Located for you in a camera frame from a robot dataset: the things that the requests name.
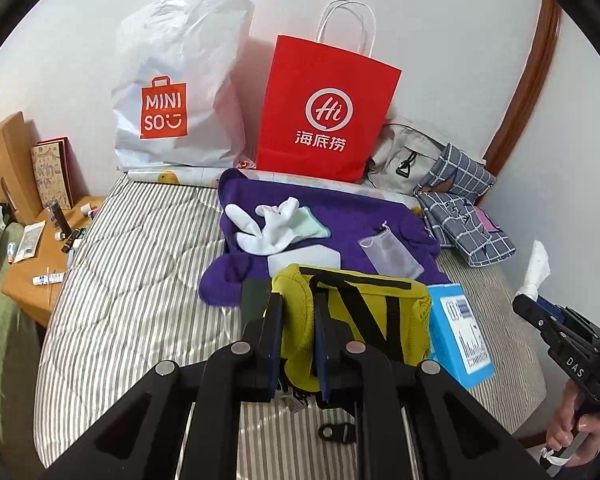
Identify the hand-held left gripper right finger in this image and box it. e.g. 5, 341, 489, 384
314, 290, 556, 480

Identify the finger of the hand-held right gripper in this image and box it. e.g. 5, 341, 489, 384
536, 295, 567, 322
512, 294, 561, 333

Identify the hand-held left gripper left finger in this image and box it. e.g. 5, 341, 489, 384
45, 292, 283, 480

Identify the white tissue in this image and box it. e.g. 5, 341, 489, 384
515, 240, 551, 301

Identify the yellow mesh bag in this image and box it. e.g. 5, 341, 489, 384
271, 262, 433, 445

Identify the person's right hand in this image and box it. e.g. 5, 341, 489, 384
547, 384, 598, 453

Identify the lettered grey checked cloth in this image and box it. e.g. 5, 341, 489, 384
415, 192, 517, 267

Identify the blue tissue pack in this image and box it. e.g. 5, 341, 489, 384
426, 282, 496, 389

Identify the pink flat packet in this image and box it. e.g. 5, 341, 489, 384
477, 209, 503, 235

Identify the pair of white socks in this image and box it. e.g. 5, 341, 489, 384
222, 196, 301, 257

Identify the translucent mesh pouch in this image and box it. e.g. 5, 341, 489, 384
357, 220, 425, 281

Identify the mint green cloth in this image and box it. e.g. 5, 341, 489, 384
280, 205, 331, 241

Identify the purple towel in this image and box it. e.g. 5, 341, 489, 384
198, 169, 451, 307

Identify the grey checked cloth bundle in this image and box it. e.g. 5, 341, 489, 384
420, 142, 497, 206

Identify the striped bed mattress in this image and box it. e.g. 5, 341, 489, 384
34, 180, 548, 471

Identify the beige backpack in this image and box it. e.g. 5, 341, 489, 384
367, 119, 453, 196

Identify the dark lipstick tube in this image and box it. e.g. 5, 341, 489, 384
62, 227, 88, 253

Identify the wooden nightstand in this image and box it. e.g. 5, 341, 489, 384
1, 195, 106, 328

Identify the black spray bottle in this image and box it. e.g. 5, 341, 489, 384
50, 200, 73, 238

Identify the red paper bag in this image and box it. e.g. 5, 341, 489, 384
255, 0, 402, 184

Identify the green blanket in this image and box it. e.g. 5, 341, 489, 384
0, 222, 43, 441

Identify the red book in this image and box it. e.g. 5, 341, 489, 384
37, 136, 73, 196

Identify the patterned notebook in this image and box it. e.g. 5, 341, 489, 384
30, 141, 76, 211

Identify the white plastic shopping bag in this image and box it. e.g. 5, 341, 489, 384
111, 0, 256, 173

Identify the wooden headboard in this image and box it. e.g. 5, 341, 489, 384
0, 111, 43, 226

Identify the brown wooden door frame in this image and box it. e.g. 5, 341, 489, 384
481, 0, 563, 178

